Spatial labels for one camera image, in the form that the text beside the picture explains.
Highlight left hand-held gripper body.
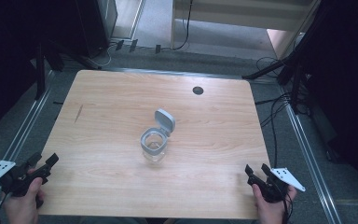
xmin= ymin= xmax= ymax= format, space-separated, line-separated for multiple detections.
xmin=0 ymin=160 xmax=51 ymax=198

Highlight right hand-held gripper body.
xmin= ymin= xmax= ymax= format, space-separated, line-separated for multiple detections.
xmin=247 ymin=167 xmax=307 ymax=204

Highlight clear jar with grey lid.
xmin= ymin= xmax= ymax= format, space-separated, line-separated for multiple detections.
xmin=139 ymin=107 xmax=177 ymax=163

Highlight person's right hand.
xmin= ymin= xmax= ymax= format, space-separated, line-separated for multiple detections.
xmin=251 ymin=183 xmax=298 ymax=224

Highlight person's left hand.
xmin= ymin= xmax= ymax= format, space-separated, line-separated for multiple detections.
xmin=2 ymin=176 xmax=47 ymax=224

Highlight black metal stand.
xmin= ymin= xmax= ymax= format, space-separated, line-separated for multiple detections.
xmin=33 ymin=39 xmax=48 ymax=101

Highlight dark curtain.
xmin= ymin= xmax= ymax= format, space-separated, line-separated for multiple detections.
xmin=0 ymin=0 xmax=78 ymax=141
xmin=297 ymin=0 xmax=358 ymax=203

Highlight black tripod stand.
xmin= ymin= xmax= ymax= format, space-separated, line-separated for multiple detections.
xmin=241 ymin=46 xmax=309 ymax=115

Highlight black computer cabinet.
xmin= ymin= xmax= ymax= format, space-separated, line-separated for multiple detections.
xmin=73 ymin=0 xmax=119 ymax=60

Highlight white partition board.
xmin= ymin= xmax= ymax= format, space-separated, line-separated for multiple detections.
xmin=170 ymin=0 xmax=321 ymax=50

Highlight aluminium floor rail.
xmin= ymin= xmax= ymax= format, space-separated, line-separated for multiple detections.
xmin=0 ymin=71 xmax=57 ymax=218
xmin=279 ymin=87 xmax=343 ymax=224

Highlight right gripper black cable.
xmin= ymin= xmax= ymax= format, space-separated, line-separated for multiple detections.
xmin=280 ymin=191 xmax=295 ymax=224

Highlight black floor cables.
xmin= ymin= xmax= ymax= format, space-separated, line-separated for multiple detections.
xmin=254 ymin=55 xmax=296 ymax=170

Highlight white cable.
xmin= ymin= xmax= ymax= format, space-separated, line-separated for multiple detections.
xmin=88 ymin=43 xmax=113 ymax=69

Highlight black hanging cable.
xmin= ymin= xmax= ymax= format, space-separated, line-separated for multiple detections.
xmin=167 ymin=0 xmax=194 ymax=51

